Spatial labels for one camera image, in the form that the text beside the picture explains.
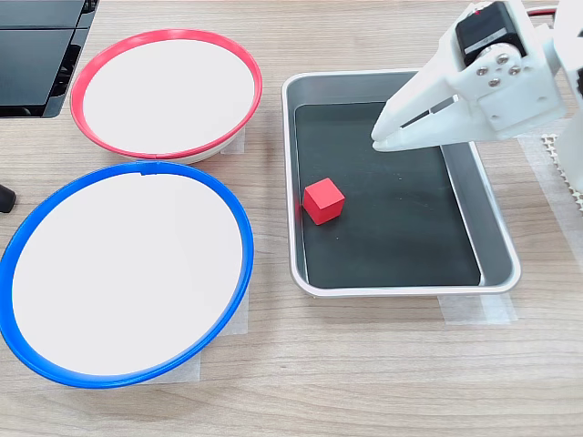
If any small red cube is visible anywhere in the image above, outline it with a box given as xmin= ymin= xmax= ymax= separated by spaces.
xmin=302 ymin=178 xmax=346 ymax=226

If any steel tray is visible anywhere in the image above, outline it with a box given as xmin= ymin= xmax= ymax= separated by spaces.
xmin=281 ymin=67 xmax=522 ymax=300

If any small black object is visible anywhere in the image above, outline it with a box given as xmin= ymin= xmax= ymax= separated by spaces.
xmin=0 ymin=183 xmax=17 ymax=215

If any clear tape strip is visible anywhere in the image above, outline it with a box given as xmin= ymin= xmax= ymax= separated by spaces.
xmin=436 ymin=293 xmax=518 ymax=325
xmin=136 ymin=289 xmax=250 ymax=386
xmin=217 ymin=125 xmax=250 ymax=157

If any white plate with red rim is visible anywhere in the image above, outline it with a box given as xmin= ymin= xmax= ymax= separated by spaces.
xmin=69 ymin=28 xmax=264 ymax=165

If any black flat device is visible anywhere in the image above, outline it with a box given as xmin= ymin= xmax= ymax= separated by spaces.
xmin=0 ymin=0 xmax=100 ymax=119

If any white plate with blue rim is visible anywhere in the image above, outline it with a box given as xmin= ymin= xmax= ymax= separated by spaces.
xmin=0 ymin=158 xmax=255 ymax=390

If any black tray mat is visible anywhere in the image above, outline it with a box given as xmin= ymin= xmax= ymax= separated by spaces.
xmin=293 ymin=101 xmax=483 ymax=290

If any pale perforated base plate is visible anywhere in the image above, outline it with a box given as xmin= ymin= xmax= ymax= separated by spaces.
xmin=538 ymin=130 xmax=583 ymax=213

